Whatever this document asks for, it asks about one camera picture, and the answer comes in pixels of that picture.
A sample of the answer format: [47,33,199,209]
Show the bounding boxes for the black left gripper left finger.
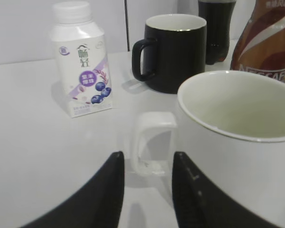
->
[25,151,125,228]

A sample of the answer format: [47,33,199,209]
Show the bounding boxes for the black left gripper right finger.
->
[171,152,276,228]

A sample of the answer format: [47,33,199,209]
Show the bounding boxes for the large white ceramic mug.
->
[130,70,285,228]

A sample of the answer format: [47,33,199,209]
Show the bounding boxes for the black ceramic mug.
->
[132,14,207,94]

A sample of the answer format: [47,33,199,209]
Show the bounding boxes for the white blueberry yogurt bottle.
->
[51,1,113,118]

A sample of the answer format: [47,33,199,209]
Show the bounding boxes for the brown Nescafe coffee bottle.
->
[230,0,285,82]

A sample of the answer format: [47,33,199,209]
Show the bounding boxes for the dark cola bottle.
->
[198,0,236,65]

